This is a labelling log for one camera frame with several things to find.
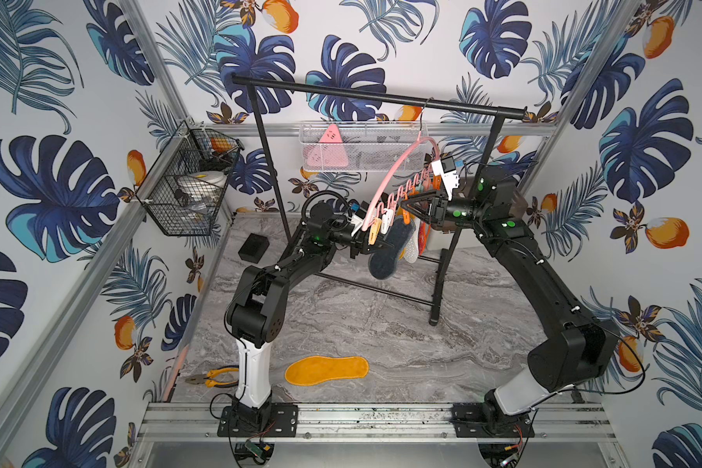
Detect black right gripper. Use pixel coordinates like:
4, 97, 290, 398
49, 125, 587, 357
402, 187, 489, 231

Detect pink clip hanger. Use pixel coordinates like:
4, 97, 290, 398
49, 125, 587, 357
356, 98, 446, 247

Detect dark grey shoe insole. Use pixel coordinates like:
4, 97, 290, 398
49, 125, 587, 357
368, 216, 405, 281

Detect orange shoe insole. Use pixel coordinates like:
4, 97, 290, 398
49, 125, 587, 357
399, 218, 419, 263
285, 356, 370, 386

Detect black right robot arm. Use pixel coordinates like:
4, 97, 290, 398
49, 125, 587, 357
402, 167, 623, 438

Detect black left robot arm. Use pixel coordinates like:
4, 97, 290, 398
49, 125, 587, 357
222, 190, 378, 436

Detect red shoe insole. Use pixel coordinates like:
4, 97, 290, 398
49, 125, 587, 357
417, 222, 431, 255

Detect white shoe insole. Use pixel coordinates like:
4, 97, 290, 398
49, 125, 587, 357
401, 218, 430, 263

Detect black garment rack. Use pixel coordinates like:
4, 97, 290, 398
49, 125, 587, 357
230, 73, 530, 327

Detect pink triangle item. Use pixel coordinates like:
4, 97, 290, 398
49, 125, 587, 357
303, 124, 349, 172

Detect small black box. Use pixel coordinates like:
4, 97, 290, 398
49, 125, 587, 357
238, 233, 270, 263

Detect white bowl in basket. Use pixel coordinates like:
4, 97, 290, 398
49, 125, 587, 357
177, 171, 227, 201

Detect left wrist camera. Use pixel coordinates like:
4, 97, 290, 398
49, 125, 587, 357
349, 201, 370, 237

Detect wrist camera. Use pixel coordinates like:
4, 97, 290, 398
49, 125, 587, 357
349, 201, 370, 237
430, 156, 459, 201

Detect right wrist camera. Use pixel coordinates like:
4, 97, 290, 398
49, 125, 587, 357
430, 156, 459, 201

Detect clear wall shelf basket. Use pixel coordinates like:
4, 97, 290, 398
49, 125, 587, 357
298, 122, 433, 173

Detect black wire basket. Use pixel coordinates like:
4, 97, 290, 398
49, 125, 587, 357
135, 122, 244, 237

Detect yellow handled pliers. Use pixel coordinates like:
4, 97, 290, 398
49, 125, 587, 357
185, 366, 239, 389

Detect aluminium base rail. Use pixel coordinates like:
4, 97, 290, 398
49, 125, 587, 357
138, 403, 616, 443

